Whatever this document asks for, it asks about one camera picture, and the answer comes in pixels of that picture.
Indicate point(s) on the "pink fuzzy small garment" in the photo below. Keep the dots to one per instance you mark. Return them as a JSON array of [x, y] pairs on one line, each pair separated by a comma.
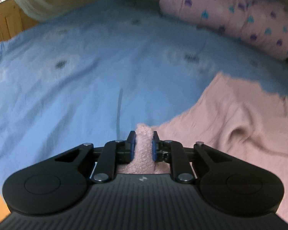
[[230, 134]]

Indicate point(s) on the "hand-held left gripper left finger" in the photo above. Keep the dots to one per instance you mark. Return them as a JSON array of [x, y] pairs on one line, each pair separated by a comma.
[[132, 146]]

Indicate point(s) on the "blue dandelion print bed sheet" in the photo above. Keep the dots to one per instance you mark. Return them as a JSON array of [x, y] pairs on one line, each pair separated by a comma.
[[69, 95]]

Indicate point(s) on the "pink heart print quilt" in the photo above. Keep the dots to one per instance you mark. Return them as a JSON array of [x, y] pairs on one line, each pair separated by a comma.
[[228, 12]]

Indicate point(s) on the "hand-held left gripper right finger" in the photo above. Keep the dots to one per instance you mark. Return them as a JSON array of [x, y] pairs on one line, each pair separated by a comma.
[[154, 148]]

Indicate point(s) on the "translucent white net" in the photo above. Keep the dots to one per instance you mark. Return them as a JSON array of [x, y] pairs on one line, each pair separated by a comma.
[[38, 0]]

